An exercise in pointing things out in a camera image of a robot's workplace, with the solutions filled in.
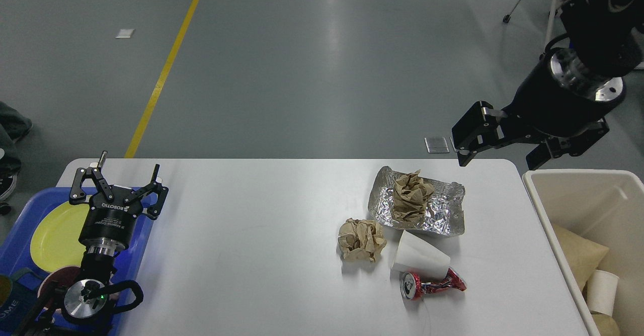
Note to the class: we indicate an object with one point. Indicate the left metal floor plate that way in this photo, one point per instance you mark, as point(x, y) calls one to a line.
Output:
point(437, 145)

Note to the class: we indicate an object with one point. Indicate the white floor marker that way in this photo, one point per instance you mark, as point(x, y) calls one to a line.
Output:
point(125, 33)

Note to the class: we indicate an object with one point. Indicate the crushed red soda can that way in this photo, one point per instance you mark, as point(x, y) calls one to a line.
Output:
point(413, 288)

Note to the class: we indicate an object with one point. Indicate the yellow plastic plate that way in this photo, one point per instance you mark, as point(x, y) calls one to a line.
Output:
point(55, 244)

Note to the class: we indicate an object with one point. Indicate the crumpled brown paper ball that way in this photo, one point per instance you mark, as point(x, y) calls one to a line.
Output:
point(361, 240)

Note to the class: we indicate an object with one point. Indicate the black and white shoe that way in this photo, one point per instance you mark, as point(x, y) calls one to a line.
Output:
point(8, 185)

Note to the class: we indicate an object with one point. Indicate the aluminium foil sheet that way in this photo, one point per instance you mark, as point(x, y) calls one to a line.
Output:
point(444, 216)

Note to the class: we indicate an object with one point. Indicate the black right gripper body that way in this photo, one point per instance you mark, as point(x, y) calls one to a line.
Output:
point(562, 104)

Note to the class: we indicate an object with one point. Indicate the brown paper bag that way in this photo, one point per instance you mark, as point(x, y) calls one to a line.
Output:
point(582, 255)

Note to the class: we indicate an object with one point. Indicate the pink mug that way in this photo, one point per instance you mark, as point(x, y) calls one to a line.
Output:
point(55, 278)

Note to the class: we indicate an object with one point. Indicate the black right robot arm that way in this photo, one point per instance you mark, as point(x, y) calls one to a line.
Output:
point(600, 31)

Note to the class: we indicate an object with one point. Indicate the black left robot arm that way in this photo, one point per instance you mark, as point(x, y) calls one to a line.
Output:
point(98, 260)

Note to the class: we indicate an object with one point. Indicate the dark teal mug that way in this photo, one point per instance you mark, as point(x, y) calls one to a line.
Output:
point(19, 293)

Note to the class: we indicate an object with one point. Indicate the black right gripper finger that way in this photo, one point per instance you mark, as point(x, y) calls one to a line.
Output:
point(476, 131)
point(544, 152)

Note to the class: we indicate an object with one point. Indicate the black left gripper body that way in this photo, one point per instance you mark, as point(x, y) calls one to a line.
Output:
point(113, 221)

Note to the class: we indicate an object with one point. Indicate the beige plastic bin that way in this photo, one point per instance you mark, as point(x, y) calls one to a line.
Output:
point(605, 206)

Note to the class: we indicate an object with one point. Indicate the white paper cup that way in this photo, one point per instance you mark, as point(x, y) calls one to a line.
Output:
point(416, 255)
point(601, 292)

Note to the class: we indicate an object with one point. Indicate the blue plastic tray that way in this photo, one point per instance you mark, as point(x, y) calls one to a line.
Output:
point(15, 252)

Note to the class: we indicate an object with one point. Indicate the crumpled brown paper on foil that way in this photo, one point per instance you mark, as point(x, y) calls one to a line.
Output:
point(410, 197)

